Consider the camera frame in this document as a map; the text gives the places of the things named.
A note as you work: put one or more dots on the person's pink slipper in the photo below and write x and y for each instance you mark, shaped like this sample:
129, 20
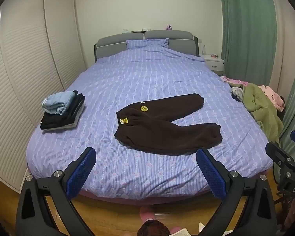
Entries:
147, 213

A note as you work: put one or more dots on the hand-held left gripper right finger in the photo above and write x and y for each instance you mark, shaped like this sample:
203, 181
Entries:
212, 175

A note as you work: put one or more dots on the pink patterned garment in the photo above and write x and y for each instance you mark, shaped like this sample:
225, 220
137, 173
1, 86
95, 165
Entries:
272, 98

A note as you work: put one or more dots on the white louvered wardrobe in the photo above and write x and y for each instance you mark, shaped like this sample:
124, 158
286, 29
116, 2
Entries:
27, 78

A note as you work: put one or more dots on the small pink item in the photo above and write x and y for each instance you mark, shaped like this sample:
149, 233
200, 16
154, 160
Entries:
214, 55

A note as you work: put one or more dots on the light blue folded jeans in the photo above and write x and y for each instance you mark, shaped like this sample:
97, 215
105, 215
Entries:
57, 103

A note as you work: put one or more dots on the green jacket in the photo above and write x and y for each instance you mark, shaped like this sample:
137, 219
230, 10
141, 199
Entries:
263, 110

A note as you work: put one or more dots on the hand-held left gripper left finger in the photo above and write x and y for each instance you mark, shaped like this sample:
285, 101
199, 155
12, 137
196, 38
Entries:
80, 174

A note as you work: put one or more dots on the grey upholstered bed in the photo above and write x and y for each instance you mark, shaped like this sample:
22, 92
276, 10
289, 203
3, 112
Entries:
113, 45

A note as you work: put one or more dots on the dark brown fleece pants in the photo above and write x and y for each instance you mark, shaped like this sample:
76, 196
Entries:
162, 127

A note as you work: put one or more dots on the purple floral pillow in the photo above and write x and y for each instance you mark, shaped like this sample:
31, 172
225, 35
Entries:
147, 43

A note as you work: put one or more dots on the white cloth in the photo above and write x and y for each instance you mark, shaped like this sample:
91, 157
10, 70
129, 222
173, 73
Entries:
191, 230

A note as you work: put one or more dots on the white nightstand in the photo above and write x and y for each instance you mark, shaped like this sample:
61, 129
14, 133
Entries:
214, 64

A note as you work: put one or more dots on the grey crumpled cloth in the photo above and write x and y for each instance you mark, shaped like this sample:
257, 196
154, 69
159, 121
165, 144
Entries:
237, 94

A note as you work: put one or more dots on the grey folded garment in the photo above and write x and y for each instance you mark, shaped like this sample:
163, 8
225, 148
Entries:
72, 125

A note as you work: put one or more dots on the person's dark knit clothing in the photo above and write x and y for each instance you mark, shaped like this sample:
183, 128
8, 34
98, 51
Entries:
153, 229

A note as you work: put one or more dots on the clear bottle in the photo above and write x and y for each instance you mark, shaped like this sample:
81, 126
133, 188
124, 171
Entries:
204, 50

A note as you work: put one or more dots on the pink crumpled garment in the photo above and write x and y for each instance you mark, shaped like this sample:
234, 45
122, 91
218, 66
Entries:
233, 81

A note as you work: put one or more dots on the black folded clothes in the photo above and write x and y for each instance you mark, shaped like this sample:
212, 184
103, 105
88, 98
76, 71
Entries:
64, 119

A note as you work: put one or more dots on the purple floral striped duvet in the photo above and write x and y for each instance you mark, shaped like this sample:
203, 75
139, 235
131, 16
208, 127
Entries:
147, 78

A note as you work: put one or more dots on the small purple figurine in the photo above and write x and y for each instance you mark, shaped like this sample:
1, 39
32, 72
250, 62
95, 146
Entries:
169, 27

